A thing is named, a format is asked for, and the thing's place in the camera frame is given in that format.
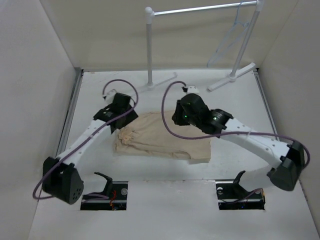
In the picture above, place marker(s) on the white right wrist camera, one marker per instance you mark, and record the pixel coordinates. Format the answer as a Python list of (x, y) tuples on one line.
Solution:
[(190, 89)]

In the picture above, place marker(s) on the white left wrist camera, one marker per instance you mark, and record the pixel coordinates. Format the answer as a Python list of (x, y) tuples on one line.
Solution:
[(108, 96)]

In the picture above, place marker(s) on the white clothes rack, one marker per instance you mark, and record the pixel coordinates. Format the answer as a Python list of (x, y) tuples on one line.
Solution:
[(185, 37)]

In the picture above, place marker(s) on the beige trousers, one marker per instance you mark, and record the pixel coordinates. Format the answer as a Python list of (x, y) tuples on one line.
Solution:
[(147, 136)]

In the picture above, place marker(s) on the light blue wire hanger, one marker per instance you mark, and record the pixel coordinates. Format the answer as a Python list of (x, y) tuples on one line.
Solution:
[(232, 36)]

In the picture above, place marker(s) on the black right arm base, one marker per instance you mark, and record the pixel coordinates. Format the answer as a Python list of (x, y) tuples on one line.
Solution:
[(232, 196)]

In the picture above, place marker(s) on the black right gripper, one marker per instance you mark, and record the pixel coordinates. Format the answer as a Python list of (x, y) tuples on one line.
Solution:
[(176, 117)]

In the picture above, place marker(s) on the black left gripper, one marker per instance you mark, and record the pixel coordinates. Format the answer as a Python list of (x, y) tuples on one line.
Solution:
[(130, 117)]

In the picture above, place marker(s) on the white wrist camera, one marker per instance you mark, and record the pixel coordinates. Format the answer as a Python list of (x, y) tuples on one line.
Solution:
[(190, 89), (108, 96)]

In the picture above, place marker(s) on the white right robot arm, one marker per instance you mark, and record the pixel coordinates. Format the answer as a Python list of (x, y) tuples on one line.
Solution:
[(285, 161)]

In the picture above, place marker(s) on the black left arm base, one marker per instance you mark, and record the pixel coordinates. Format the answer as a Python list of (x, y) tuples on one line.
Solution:
[(113, 197)]

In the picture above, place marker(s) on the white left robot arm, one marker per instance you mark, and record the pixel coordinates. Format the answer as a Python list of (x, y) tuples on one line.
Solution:
[(60, 175)]

